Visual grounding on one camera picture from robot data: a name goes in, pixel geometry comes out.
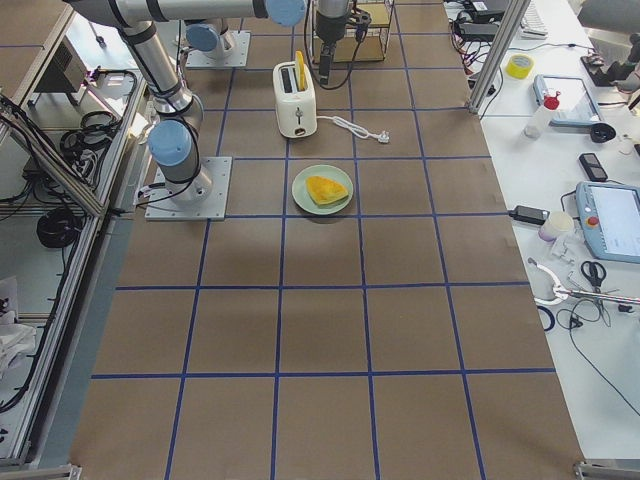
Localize wire basket with wooden shelf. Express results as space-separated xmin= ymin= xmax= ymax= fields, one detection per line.
xmin=333 ymin=0 xmax=395 ymax=63

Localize black power adapter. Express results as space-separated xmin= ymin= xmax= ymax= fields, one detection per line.
xmin=508 ymin=205 xmax=549 ymax=226

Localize triangular golden pastry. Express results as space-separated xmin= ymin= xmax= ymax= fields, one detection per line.
xmin=305 ymin=175 xmax=349 ymax=206

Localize teach pendant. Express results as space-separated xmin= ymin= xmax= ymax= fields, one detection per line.
xmin=533 ymin=74 xmax=603 ymax=127
xmin=576 ymin=182 xmax=640 ymax=264

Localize clear squeeze bottle red cap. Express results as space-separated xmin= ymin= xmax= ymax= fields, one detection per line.
xmin=523 ymin=92 xmax=560 ymax=139

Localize aluminium frame post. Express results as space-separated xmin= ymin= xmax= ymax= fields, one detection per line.
xmin=466 ymin=0 xmax=530 ymax=114

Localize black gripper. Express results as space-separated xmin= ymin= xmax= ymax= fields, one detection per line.
xmin=316 ymin=0 xmax=347 ymax=84

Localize green plate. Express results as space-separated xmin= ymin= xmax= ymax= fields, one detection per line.
xmin=292 ymin=165 xmax=354 ymax=215

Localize white toaster power cable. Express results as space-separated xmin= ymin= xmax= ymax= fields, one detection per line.
xmin=316 ymin=114 xmax=392 ymax=145

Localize yellow tape roll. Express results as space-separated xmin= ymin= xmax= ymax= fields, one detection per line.
xmin=505 ymin=54 xmax=534 ymax=80

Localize yellow bread slice in toaster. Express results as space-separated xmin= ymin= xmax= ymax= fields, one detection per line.
xmin=294 ymin=50 xmax=307 ymax=92

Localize white plastic cup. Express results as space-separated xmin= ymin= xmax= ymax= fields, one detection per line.
xmin=538 ymin=211 xmax=574 ymax=242

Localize teach pendant near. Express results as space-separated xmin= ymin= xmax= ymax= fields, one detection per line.
xmin=576 ymin=182 xmax=640 ymax=264

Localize white toaster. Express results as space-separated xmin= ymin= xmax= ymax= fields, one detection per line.
xmin=272 ymin=61 xmax=317 ymax=139

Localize teach pendant far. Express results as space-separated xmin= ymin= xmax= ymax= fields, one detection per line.
xmin=533 ymin=74 xmax=603 ymax=127

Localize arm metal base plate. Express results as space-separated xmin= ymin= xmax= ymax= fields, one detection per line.
xmin=186 ymin=25 xmax=251 ymax=69
xmin=145 ymin=157 xmax=232 ymax=221

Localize black scissors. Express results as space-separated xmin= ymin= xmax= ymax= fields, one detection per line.
xmin=580 ymin=260 xmax=607 ymax=293

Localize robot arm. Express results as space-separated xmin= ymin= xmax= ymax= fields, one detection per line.
xmin=185 ymin=18 xmax=235 ymax=60
xmin=69 ymin=1 xmax=312 ymax=202

